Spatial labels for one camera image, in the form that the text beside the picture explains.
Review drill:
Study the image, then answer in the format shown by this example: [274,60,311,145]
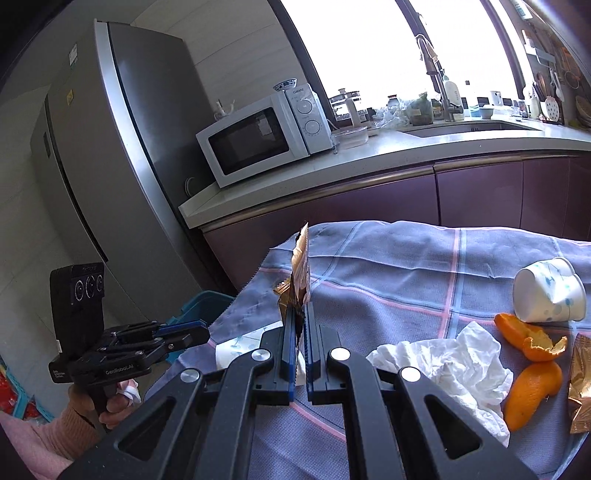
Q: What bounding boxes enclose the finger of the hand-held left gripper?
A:
[115,319,207,340]
[111,330,211,366]

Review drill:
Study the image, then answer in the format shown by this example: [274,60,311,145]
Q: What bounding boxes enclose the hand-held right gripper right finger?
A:
[302,300,541,480]

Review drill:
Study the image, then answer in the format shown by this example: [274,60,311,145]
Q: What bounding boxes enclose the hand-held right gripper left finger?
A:
[58,308,305,480]

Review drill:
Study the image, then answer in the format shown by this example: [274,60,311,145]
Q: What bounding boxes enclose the blue plastic bin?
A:
[173,290,236,326]

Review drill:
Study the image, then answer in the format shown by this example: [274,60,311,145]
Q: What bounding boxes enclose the gold snack wrapper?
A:
[274,222,311,333]
[567,332,591,435]

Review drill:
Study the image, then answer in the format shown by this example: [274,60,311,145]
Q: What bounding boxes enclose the white tissue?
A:
[366,320,514,448]

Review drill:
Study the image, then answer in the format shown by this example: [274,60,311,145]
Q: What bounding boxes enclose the white paper cup blue dots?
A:
[513,257,587,324]

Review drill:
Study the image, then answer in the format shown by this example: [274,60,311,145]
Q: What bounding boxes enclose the person's left forearm pink sleeve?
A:
[0,405,100,480]

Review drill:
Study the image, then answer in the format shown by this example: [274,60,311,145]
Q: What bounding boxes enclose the person's left hand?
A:
[68,379,142,431]

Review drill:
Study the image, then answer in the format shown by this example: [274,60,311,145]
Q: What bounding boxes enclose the snack packets on floor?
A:
[0,357,52,423]

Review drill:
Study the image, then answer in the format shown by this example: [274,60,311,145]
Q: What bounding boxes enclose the blue plaid tablecloth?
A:
[152,220,591,480]

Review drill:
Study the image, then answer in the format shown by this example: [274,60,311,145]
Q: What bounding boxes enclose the silver refrigerator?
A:
[30,18,241,296]

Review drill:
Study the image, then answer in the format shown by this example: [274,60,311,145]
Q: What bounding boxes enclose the white microwave oven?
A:
[195,83,334,189]

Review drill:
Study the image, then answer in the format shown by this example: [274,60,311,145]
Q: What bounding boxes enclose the wide orange peel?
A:
[494,312,568,362]

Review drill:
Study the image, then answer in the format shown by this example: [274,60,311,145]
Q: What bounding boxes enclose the curved orange peel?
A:
[503,361,564,432]

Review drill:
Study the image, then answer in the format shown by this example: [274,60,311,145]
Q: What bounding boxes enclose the clear plastic container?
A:
[333,124,370,149]

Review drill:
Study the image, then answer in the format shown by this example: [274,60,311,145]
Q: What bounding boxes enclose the purple kitchen cabinet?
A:
[201,154,591,296]

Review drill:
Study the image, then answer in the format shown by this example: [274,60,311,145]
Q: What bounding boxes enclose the crumpled clear plastic bags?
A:
[372,104,411,128]

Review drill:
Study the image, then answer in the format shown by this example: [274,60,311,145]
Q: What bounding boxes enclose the glass kettle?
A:
[330,88,362,128]

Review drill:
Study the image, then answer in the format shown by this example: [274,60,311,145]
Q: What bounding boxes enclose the kitchen sink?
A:
[402,120,546,137]

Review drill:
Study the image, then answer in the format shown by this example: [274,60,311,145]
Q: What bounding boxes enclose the white soap bottle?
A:
[444,76,463,110]

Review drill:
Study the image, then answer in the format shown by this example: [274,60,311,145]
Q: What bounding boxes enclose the steel kitchen faucet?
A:
[416,37,455,121]

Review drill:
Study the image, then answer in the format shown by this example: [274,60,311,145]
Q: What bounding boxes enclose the kitchen window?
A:
[281,0,527,112]

